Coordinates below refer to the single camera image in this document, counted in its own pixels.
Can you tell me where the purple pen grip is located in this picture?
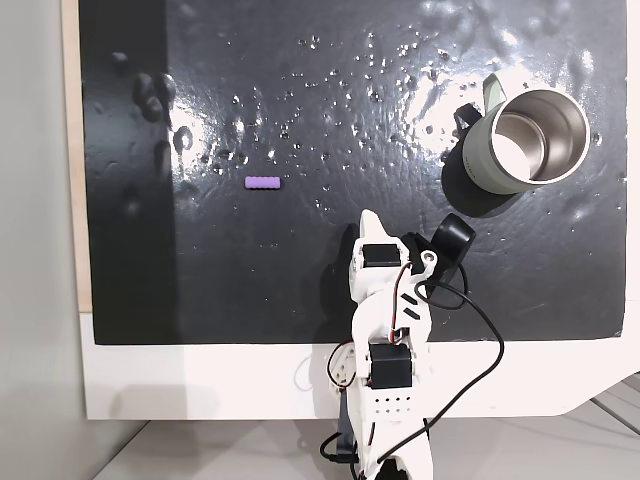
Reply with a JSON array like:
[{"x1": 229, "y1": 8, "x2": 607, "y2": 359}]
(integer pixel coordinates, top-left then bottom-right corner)
[{"x1": 244, "y1": 175, "x2": 283, "y2": 191}]

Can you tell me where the black rubber mat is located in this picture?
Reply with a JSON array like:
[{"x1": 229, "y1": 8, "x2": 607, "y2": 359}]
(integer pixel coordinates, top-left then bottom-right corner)
[{"x1": 77, "y1": 0, "x2": 629, "y2": 346}]

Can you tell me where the pale green steel mug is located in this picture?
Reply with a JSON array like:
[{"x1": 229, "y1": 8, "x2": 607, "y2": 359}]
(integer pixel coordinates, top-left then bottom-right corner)
[{"x1": 452, "y1": 71, "x2": 591, "y2": 196}]

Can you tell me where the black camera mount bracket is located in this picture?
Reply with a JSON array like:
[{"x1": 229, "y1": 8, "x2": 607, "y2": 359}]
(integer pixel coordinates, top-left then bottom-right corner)
[{"x1": 402, "y1": 231, "x2": 442, "y2": 282}]

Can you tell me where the black oval camera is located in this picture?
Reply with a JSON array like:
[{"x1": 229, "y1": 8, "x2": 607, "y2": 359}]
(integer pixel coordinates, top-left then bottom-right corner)
[{"x1": 429, "y1": 213, "x2": 476, "y2": 287}]

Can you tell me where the thin white cable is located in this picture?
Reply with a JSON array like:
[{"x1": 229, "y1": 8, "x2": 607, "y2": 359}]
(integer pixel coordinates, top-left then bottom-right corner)
[{"x1": 293, "y1": 355, "x2": 314, "y2": 393}]

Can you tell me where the black camera cable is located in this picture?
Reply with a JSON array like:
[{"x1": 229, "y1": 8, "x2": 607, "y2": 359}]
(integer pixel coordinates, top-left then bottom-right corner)
[{"x1": 319, "y1": 264, "x2": 506, "y2": 469}]

